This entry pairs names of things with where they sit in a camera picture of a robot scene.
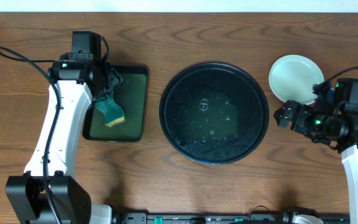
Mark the green yellow sponge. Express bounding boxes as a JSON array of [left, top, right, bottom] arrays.
[[95, 91, 125, 127]]

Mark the green plate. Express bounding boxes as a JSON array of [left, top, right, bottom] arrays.
[[268, 55, 324, 105]]

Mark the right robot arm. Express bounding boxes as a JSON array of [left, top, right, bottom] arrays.
[[273, 100, 358, 223]]

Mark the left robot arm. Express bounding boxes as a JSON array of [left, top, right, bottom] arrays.
[[6, 59, 122, 223]]

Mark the black rectangular tray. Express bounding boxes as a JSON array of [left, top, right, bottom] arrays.
[[83, 65, 148, 142]]

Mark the round black tray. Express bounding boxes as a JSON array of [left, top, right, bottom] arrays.
[[159, 62, 269, 165]]

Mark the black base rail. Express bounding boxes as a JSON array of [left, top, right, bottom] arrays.
[[111, 205, 351, 224]]

